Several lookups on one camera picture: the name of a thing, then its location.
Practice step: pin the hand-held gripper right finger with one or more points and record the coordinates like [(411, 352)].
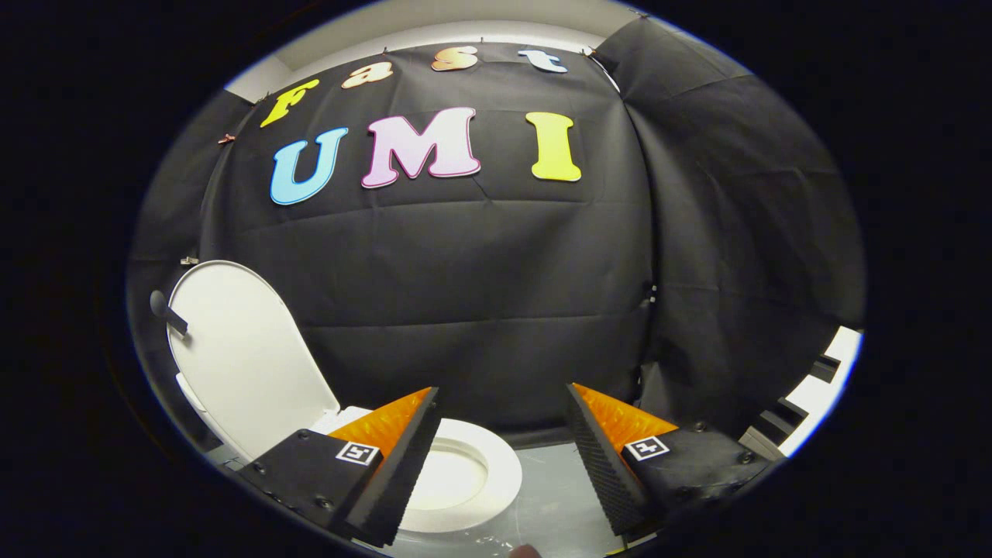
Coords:
[(604, 477)]

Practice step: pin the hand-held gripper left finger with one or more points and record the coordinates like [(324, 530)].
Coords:
[(403, 477)]

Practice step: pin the white toilet lid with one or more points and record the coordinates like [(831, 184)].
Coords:
[(240, 349)]

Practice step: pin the black white striped board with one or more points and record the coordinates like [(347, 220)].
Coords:
[(790, 418)]

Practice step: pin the black backdrop cloth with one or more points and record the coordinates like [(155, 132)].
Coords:
[(480, 256)]

